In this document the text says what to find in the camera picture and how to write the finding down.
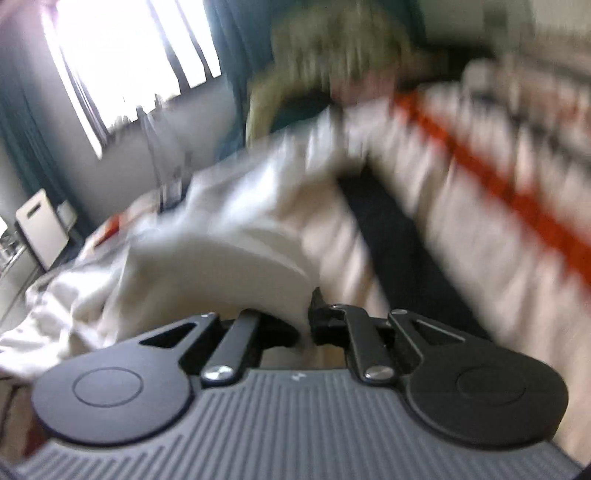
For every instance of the white black chair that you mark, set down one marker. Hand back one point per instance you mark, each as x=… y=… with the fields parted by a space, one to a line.
x=42 y=230

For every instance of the striped bed blanket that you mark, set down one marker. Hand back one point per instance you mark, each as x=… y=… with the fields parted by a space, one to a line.
x=506 y=219

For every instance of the cream patterned fleece blanket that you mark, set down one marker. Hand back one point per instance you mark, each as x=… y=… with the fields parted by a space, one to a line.
x=318 y=45

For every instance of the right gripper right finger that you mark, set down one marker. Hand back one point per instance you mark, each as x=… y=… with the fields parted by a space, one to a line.
x=352 y=329

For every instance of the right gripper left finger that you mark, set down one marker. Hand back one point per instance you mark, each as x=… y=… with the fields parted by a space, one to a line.
x=242 y=347

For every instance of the white dressing table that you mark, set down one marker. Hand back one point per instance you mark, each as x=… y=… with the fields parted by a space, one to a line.
x=19 y=269

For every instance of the dark framed window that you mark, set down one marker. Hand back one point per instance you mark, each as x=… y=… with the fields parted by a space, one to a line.
x=121 y=58

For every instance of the teal curtain right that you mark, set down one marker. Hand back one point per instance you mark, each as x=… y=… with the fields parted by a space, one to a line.
x=241 y=35

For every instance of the white sweatpants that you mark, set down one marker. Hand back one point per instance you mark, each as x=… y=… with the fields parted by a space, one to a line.
x=264 y=229

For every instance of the teal curtain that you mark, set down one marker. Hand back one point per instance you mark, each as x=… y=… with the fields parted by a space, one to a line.
x=29 y=142
x=241 y=35

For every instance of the teal curtain left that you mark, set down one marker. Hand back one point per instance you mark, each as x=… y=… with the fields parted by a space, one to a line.
x=29 y=142

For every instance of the garment steamer stand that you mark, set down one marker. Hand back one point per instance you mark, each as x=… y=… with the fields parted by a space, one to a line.
x=170 y=156

